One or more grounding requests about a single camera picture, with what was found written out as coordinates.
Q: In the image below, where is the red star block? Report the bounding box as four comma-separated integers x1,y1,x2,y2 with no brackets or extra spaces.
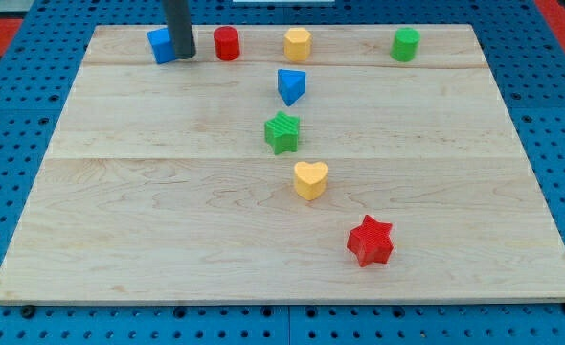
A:
347,215,395,267

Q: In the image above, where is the green cylinder block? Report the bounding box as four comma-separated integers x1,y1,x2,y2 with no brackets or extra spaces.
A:
390,27,421,62

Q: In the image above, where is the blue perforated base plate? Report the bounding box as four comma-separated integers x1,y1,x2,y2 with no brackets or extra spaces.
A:
0,0,565,344

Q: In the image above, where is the light wooden board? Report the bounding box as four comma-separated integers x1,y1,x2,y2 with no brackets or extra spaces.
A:
0,24,565,306

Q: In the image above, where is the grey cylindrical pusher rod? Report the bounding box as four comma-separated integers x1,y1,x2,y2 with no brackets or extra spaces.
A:
161,0,196,59

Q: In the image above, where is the blue triangle block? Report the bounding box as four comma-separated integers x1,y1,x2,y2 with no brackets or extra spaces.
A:
277,69,306,106

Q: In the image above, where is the yellow hexagon block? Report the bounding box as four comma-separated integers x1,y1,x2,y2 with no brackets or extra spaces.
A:
283,27,312,62

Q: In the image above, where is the blue cube block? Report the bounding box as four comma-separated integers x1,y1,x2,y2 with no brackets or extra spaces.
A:
147,27,177,64

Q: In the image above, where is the red cylinder block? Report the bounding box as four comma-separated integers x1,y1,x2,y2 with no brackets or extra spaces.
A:
213,26,240,61

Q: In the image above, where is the yellow heart block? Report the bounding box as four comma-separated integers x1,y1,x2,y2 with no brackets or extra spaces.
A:
293,161,328,201

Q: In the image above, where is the green star block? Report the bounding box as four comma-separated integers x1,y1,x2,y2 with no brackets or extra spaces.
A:
264,111,300,155

